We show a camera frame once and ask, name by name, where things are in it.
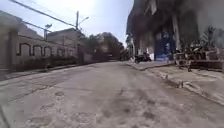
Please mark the dark trees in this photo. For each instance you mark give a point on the dark trees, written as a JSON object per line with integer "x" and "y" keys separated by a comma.
{"x": 106, "y": 45}

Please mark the vehicle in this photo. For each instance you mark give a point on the vehicle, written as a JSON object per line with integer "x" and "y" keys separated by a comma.
{"x": 143, "y": 57}

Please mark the grey concrete road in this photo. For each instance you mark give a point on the grey concrete road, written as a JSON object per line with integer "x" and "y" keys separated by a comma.
{"x": 100, "y": 96}

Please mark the utility pole with lamp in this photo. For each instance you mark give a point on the utility pole with lamp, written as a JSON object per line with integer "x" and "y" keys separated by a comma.
{"x": 77, "y": 33}

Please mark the pale building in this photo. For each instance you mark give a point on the pale building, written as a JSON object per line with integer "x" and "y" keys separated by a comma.
{"x": 63, "y": 36}

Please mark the tall building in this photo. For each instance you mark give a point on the tall building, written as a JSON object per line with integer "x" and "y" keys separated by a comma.
{"x": 160, "y": 23}

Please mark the concrete sidewalk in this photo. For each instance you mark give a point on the concrete sidewalk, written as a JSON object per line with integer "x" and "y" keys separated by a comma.
{"x": 33, "y": 71}
{"x": 206, "y": 83}

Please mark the bushes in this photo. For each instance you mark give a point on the bushes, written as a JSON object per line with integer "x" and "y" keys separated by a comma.
{"x": 195, "y": 53}

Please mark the pale wall with dark pattern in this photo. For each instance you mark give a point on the pale wall with dark pattern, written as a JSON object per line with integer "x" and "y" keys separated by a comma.
{"x": 33, "y": 50}

